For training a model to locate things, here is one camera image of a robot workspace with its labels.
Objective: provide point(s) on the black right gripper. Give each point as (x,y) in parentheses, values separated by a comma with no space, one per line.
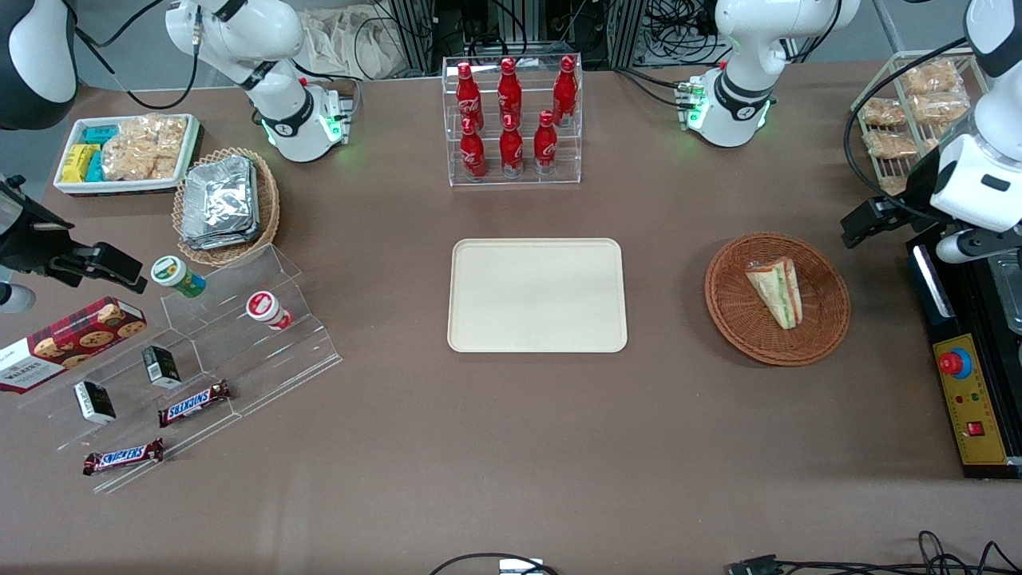
(28,238)

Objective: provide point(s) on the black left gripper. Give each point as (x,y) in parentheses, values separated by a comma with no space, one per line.
(915,194)

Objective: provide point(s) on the triangle sandwich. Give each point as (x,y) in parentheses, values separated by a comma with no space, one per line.
(778,291)

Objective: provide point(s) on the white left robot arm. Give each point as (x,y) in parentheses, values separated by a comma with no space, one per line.
(746,92)

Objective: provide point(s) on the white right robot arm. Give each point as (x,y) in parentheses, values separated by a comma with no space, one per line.
(271,56)

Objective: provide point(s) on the brown round wicker basket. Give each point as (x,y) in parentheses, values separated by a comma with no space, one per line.
(734,319)

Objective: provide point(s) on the light oval wicker basket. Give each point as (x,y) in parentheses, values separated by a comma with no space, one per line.
(267,200)

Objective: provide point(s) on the cream plastic tray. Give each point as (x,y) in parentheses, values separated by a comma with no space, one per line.
(536,295)

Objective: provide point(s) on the clear bag of pastry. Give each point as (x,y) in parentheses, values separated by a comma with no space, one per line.
(930,77)
(942,108)
(882,112)
(893,185)
(890,144)

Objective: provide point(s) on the red tartan cookie box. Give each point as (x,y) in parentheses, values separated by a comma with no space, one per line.
(72,343)

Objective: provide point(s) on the green lid snack cup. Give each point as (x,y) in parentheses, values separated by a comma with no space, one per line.
(174,274)

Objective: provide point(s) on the white rectangular snack bin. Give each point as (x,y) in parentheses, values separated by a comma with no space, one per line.
(64,185)

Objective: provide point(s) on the yellow snack packet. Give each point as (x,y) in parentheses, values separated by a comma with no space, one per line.
(76,164)

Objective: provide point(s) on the small black box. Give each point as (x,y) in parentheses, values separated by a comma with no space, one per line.
(161,366)
(94,401)

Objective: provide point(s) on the clear bag of crackers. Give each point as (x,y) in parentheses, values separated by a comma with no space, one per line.
(144,148)

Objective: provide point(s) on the teal snack packet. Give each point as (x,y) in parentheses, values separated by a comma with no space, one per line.
(100,133)

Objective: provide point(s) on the silver foil packs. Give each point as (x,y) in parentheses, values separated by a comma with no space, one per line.
(219,200)

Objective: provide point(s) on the red emergency stop button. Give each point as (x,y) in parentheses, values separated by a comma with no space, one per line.
(953,363)

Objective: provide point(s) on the brown Snickers bar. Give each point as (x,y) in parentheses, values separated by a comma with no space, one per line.
(124,457)
(194,403)

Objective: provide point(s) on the red lid snack cup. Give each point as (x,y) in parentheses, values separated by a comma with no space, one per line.
(266,308)

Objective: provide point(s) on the clear acrylic stepped display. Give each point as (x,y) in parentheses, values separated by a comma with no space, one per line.
(263,359)

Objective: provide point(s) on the black control box yellow panel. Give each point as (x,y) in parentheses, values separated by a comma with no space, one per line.
(974,415)

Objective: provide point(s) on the red cola bottle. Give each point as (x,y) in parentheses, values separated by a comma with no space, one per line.
(466,92)
(565,88)
(545,148)
(512,152)
(509,88)
(473,156)

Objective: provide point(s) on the clear acrylic bottle rack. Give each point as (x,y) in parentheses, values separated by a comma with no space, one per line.
(527,180)

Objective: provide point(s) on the beige cloth bag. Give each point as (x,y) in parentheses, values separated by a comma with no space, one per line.
(343,40)

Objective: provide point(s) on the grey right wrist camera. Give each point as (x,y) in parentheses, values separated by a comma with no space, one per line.
(14,297)

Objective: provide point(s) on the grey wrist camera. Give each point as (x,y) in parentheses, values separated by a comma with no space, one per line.
(970,244)
(14,297)

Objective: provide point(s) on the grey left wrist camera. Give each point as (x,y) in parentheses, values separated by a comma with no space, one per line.
(970,244)

